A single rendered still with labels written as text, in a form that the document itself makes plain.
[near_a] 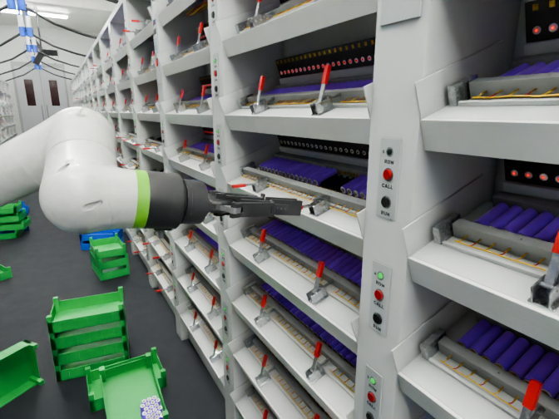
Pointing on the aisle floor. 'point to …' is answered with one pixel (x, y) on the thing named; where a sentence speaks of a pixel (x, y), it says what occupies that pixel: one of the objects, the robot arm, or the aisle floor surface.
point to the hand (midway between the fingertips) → (283, 206)
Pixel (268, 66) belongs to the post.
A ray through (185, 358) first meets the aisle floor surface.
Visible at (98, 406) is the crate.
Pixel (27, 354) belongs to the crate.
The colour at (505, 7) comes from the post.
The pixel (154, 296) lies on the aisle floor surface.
